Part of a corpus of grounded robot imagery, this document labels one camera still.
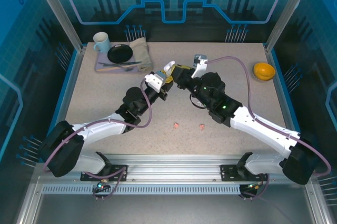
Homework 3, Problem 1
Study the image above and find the aluminium frame post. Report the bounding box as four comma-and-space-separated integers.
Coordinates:
29, 0, 87, 53
264, 0, 316, 53

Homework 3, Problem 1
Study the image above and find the dark metal fork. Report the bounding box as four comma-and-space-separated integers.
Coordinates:
115, 63, 135, 72

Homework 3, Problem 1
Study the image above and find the dark table knife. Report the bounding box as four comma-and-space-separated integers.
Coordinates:
97, 61, 143, 66

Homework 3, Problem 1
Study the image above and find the small LED connector board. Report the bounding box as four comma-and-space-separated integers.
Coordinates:
246, 182, 262, 192
96, 178, 111, 191

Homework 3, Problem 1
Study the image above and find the wooden stick utensil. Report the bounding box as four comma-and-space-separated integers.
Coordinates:
96, 63, 138, 73

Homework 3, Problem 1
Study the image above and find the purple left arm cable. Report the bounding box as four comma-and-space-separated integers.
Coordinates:
42, 79, 153, 201

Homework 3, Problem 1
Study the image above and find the lavender serving tray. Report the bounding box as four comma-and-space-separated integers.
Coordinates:
94, 48, 144, 73

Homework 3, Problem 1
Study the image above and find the beige folded cloth napkin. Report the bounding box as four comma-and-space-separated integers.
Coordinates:
128, 36, 154, 73

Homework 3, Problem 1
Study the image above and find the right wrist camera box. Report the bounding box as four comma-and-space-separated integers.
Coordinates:
191, 53, 209, 79

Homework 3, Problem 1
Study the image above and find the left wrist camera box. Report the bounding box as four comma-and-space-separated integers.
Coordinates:
144, 71, 167, 93

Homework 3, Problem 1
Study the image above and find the light blue mug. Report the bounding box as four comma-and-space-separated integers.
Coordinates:
93, 31, 111, 53

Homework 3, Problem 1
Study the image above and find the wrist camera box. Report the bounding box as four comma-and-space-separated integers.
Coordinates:
191, 53, 209, 79
144, 71, 167, 93

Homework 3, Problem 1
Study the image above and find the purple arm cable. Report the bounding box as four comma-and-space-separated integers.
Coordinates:
207, 55, 332, 201
42, 79, 153, 201

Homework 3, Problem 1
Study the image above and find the slotted grey cable duct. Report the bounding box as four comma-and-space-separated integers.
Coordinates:
41, 184, 242, 195

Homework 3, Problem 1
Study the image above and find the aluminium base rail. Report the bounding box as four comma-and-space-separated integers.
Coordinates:
34, 154, 315, 186

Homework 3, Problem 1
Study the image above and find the black round plate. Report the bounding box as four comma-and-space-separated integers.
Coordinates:
107, 44, 134, 64

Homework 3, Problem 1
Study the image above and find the yellow orange bowl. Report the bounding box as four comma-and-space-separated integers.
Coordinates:
252, 62, 276, 80

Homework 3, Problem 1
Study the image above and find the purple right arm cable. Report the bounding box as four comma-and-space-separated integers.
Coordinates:
207, 55, 332, 201

